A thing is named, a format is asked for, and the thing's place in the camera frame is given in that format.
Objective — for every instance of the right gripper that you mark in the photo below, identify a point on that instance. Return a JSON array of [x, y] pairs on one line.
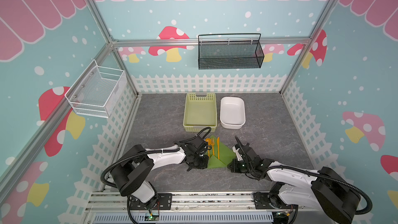
[[241, 153]]

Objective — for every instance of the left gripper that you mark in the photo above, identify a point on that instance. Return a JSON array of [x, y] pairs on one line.
[[204, 164]]

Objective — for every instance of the green paper napkin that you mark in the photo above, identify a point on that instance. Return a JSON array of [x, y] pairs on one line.
[[226, 156]]

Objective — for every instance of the orange plastic fork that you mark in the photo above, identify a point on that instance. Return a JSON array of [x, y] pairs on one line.
[[212, 143]]

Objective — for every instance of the orange plastic spoon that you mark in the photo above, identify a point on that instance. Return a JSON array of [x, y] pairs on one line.
[[207, 140]]

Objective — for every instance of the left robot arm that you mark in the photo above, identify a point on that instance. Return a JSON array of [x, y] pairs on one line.
[[129, 173]]

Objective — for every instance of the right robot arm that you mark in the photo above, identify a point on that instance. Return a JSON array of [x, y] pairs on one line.
[[323, 190]]

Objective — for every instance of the green perforated plastic basket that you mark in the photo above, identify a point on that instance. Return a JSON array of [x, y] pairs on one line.
[[200, 111]]

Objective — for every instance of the white plastic tub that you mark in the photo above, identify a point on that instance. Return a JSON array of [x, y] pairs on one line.
[[232, 112]]

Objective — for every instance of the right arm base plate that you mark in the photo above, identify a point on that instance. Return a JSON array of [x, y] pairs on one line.
[[264, 200]]

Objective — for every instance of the aluminium mounting rail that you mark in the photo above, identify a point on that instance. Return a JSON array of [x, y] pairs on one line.
[[196, 207]]

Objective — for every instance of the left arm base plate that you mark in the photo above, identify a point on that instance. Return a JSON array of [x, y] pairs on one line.
[[161, 201]]

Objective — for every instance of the black wire mesh basket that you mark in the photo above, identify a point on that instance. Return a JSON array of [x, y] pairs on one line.
[[230, 51]]

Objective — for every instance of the white wire mesh basket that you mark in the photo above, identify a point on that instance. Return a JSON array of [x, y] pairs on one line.
[[97, 91]]

